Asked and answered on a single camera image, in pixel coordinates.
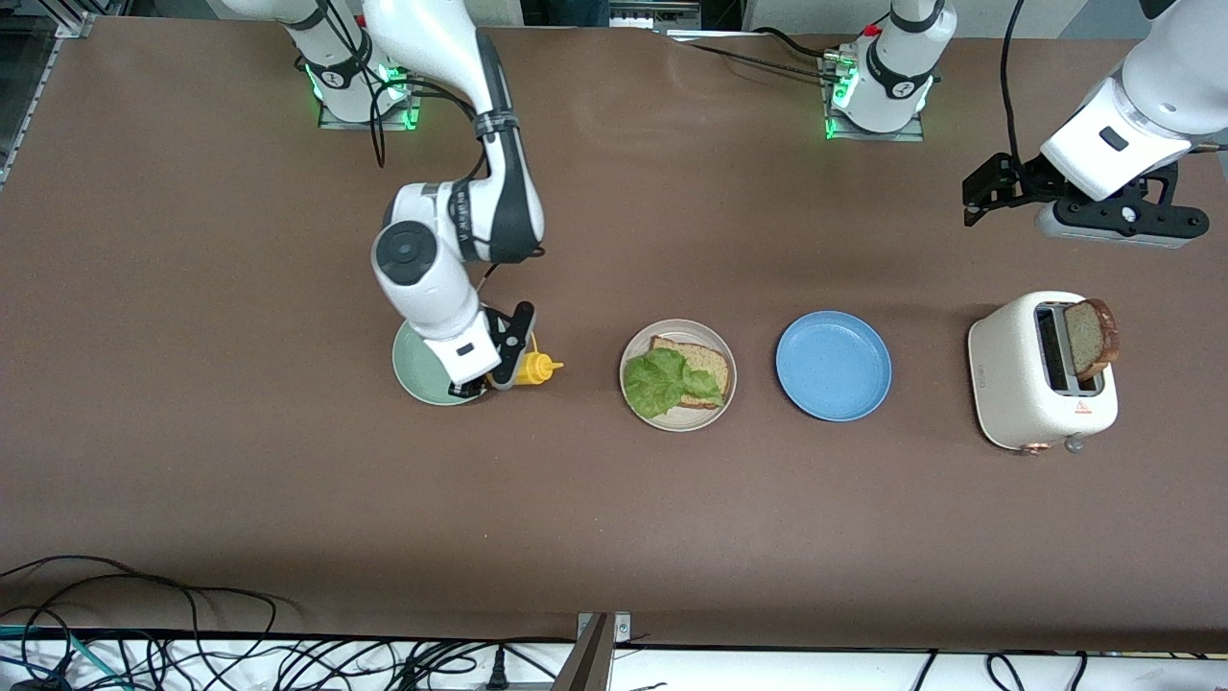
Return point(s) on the dark grey metal bar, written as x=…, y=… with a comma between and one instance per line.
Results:
x=585, y=662

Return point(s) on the aluminium frame rail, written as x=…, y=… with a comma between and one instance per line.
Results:
x=35, y=96

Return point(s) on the light brown bread slice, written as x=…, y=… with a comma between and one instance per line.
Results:
x=715, y=365

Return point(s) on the yellow squeeze bottle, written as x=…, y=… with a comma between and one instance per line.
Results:
x=537, y=369

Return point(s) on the blue plate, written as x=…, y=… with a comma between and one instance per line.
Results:
x=833, y=365

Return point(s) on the dark crust bread slice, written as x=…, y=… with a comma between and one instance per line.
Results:
x=1089, y=341

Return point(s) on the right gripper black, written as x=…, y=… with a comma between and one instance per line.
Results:
x=471, y=389

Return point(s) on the grey metal bracket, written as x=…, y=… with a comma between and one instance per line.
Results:
x=622, y=629

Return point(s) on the dark blue trouser legs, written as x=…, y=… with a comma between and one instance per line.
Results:
x=576, y=11

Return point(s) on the black power plug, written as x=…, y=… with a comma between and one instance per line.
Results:
x=497, y=672

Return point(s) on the beige plate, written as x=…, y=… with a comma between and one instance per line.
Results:
x=676, y=424

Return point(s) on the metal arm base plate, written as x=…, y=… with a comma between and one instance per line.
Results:
x=902, y=136
x=414, y=117

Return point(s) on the green lettuce leaf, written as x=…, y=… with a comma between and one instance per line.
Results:
x=657, y=384

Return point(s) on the brown table cover sheet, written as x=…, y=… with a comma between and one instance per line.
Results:
x=767, y=528

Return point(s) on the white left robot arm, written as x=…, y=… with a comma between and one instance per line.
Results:
x=1151, y=96

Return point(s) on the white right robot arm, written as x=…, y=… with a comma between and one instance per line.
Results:
x=422, y=288

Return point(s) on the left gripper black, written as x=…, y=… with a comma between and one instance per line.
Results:
x=1023, y=179

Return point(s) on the grey power strip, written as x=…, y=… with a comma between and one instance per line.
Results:
x=662, y=14

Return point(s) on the mint green plate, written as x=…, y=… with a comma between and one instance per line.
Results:
x=417, y=379

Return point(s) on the white toaster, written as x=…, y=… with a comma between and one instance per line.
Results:
x=1007, y=374

